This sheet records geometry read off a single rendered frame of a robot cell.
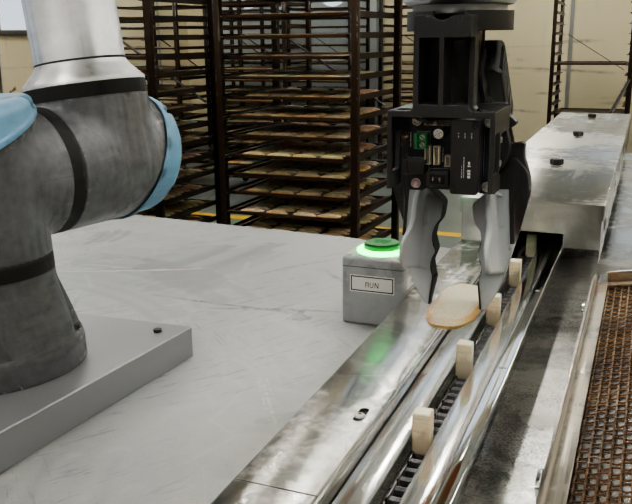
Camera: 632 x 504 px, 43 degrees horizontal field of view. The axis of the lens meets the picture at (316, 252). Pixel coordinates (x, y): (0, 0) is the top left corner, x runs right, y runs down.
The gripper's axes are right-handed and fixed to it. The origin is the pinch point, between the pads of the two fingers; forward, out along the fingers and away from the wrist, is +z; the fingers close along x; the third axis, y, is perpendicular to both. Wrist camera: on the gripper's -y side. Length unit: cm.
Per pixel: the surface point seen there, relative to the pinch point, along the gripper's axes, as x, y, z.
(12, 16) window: -440, -444, -35
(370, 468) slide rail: -2.6, 13.0, 8.9
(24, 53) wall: -441, -454, -8
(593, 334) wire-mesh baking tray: 9.7, -6.2, 4.9
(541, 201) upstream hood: 0.7, -45.4, 2.2
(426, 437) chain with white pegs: -0.1, 8.1, 8.6
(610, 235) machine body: 8, -74, 13
